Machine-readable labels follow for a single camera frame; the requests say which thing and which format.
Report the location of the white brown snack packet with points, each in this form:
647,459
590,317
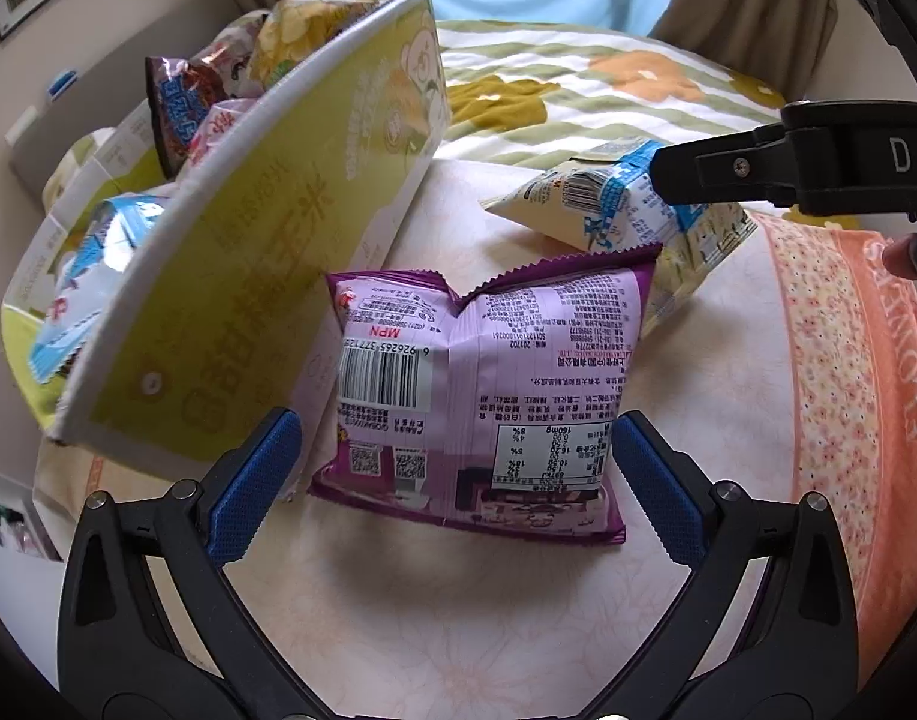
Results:
229,60

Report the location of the dark red snack packet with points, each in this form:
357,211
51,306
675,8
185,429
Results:
181,105

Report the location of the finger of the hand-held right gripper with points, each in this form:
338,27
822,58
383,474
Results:
900,0
728,165

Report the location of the cream and blue snack packet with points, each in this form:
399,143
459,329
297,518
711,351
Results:
615,202

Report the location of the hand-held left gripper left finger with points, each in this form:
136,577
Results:
252,487

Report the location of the green cardboard box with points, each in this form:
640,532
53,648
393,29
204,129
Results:
278,240

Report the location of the purple snack packet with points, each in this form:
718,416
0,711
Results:
488,375

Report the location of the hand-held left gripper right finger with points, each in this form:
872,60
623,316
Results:
660,487

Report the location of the person's right hand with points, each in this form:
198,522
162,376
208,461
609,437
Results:
912,270

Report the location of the blue and white snack packet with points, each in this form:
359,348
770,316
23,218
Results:
91,277

